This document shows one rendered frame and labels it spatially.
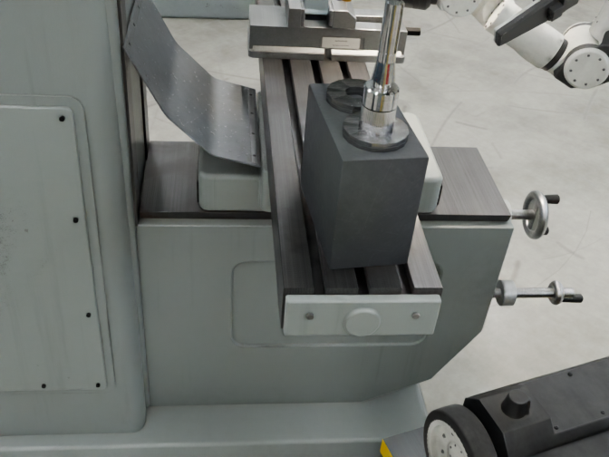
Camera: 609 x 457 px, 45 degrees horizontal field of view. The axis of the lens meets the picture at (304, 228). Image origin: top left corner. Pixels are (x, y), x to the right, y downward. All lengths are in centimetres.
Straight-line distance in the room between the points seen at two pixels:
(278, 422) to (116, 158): 81
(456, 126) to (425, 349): 191
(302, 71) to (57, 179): 56
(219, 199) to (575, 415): 80
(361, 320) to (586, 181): 243
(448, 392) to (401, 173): 136
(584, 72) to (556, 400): 62
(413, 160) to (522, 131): 269
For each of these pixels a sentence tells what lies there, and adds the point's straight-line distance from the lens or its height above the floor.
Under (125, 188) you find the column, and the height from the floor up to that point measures 86.
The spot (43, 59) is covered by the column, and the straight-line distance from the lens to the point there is 130.
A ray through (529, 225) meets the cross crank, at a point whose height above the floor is 66.
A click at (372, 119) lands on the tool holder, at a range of 98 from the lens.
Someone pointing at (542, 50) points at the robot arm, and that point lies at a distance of 142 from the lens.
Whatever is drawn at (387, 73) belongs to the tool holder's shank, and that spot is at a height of 127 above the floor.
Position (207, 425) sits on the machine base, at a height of 20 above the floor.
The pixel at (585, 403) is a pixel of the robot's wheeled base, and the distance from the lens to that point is 155.
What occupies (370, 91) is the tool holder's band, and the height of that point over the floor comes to 125.
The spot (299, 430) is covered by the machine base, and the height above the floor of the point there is 20.
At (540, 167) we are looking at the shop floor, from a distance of 340.
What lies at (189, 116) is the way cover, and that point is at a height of 98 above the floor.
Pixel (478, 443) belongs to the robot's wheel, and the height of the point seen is 59.
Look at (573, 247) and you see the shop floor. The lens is 296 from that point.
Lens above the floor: 167
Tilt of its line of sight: 37 degrees down
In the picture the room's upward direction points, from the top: 5 degrees clockwise
